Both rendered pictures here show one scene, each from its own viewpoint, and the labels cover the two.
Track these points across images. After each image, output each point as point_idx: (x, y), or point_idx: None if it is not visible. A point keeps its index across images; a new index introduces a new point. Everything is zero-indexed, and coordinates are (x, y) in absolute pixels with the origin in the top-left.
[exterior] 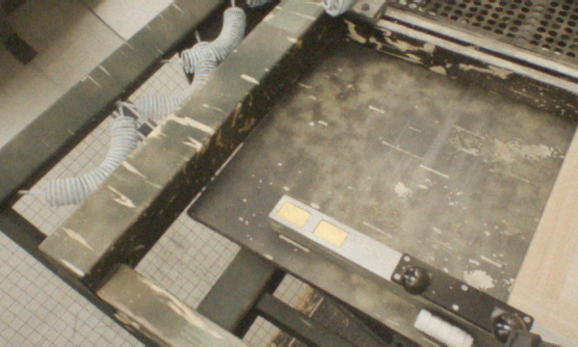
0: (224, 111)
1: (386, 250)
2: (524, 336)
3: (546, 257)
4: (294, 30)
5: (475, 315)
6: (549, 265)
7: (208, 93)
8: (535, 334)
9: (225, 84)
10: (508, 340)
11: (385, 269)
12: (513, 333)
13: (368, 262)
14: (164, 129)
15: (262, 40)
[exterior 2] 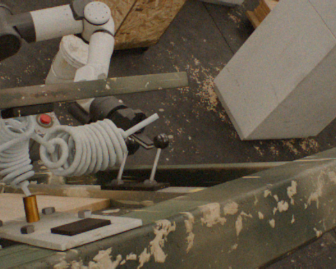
0: (280, 166)
1: (164, 191)
2: (133, 111)
3: (62, 209)
4: (171, 201)
5: (130, 182)
6: (64, 207)
7: (301, 168)
8: (128, 114)
9: (280, 172)
10: (139, 112)
11: (170, 187)
12: (136, 112)
13: (180, 187)
14: None
15: (225, 192)
